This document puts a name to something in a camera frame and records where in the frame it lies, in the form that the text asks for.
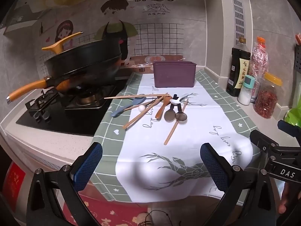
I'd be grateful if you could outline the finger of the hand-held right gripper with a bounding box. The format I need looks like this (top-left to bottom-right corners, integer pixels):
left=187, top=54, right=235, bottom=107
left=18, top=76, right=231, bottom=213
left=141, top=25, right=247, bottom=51
left=250, top=130, right=279, bottom=160
left=277, top=120, right=301, bottom=138

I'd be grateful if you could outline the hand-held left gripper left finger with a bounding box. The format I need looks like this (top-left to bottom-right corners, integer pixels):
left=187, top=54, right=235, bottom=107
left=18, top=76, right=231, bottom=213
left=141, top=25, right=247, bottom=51
left=26, top=142, right=104, bottom=226

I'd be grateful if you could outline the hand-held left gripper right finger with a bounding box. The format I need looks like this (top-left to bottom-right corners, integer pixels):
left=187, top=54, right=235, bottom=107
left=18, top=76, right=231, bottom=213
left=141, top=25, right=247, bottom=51
left=200, top=143, right=277, bottom=226

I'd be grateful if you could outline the wooden chopstick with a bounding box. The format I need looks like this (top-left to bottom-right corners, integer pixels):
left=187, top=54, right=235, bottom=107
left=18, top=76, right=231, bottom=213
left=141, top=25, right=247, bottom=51
left=164, top=99, right=189, bottom=145
left=122, top=96, right=168, bottom=130
left=126, top=98, right=163, bottom=126
left=104, top=94, right=170, bottom=99

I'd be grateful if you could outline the dark translucent black-handled spoon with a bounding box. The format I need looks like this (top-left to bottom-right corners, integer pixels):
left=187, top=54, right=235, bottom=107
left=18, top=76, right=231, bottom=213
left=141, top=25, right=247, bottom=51
left=164, top=95, right=178, bottom=123
left=175, top=99, right=188, bottom=123

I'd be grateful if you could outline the brown wooden spoon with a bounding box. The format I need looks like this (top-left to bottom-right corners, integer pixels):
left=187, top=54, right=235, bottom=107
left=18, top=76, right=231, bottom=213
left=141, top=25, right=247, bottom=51
left=155, top=96, right=172, bottom=120

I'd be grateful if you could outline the blue spoon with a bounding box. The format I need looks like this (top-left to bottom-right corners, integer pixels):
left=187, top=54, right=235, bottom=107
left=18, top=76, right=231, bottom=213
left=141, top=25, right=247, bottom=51
left=111, top=94, right=146, bottom=118

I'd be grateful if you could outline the purple utensil holder box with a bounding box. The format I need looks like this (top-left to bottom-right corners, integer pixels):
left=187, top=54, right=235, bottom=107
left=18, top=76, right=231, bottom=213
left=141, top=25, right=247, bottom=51
left=153, top=61, right=197, bottom=88

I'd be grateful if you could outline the person's right hand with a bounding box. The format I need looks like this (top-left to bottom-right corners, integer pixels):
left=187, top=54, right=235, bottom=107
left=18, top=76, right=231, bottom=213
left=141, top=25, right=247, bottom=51
left=279, top=186, right=293, bottom=215

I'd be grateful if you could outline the green plastic bag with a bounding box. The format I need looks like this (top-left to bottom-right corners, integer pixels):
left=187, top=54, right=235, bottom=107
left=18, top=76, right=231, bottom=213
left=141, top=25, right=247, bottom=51
left=283, top=108, right=301, bottom=132

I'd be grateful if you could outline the yellow-lidded chili jar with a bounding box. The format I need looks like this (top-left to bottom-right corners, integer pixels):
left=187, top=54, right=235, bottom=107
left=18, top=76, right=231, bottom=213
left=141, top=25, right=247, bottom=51
left=253, top=72, right=283, bottom=119

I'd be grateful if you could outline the green checked white tablecloth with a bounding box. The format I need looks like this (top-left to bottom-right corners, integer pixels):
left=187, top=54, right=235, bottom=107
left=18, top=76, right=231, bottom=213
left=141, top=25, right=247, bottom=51
left=88, top=69, right=260, bottom=203

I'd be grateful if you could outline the red floor mat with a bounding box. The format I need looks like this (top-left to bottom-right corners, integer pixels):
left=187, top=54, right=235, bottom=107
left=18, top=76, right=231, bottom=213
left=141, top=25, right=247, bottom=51
left=62, top=194, right=151, bottom=226

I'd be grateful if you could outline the black gas stove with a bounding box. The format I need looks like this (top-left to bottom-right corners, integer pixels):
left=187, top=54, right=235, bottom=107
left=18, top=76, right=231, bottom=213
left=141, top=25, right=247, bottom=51
left=16, top=79, right=128, bottom=137

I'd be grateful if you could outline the dark soy sauce bottle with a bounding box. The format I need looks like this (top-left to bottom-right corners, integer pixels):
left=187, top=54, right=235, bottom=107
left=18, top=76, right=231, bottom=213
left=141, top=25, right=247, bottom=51
left=226, top=37, right=252, bottom=97

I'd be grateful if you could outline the orange-capped chili bottle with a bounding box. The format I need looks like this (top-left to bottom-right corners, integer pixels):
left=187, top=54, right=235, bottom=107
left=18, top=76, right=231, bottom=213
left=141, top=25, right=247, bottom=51
left=250, top=36, right=269, bottom=103

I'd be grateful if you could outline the red paper decoration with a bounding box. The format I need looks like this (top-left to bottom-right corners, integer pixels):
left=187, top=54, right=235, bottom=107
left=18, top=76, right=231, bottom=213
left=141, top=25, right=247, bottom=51
left=2, top=162, right=26, bottom=203

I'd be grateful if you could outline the white vent grille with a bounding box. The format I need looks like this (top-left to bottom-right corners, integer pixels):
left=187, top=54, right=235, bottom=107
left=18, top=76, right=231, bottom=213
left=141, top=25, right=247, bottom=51
left=232, top=0, right=247, bottom=40

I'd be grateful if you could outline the grey range hood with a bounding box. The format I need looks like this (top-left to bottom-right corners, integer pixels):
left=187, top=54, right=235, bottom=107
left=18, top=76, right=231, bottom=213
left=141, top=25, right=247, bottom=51
left=3, top=2, right=47, bottom=37

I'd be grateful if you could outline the black wall rack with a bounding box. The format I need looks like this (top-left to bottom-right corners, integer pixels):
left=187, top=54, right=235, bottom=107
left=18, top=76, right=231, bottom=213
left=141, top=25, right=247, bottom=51
left=292, top=44, right=301, bottom=80

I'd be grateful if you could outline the black cable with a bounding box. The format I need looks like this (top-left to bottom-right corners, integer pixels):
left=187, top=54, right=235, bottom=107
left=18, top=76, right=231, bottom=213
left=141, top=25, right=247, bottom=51
left=141, top=209, right=172, bottom=226

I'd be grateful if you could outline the black wok with orange handle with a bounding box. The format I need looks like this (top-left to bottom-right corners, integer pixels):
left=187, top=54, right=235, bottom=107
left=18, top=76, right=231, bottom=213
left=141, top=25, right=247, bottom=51
left=7, top=39, right=123, bottom=104

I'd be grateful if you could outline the cartoon wall sticker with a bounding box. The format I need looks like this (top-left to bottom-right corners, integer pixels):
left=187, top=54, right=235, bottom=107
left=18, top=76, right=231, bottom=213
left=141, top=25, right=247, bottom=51
left=40, top=0, right=207, bottom=69

